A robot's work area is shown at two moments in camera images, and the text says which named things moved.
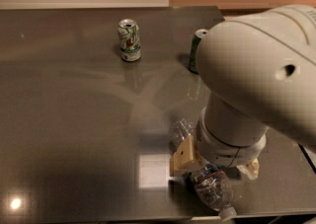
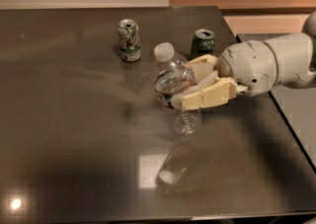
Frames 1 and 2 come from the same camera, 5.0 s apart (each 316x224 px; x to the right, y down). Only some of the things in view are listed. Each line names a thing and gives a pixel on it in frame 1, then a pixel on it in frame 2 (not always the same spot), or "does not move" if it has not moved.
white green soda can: [129, 39] does not move
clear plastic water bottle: [208, 182] -> [172, 75]
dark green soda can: [194, 54] does not move
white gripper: [226, 151] -> [247, 66]
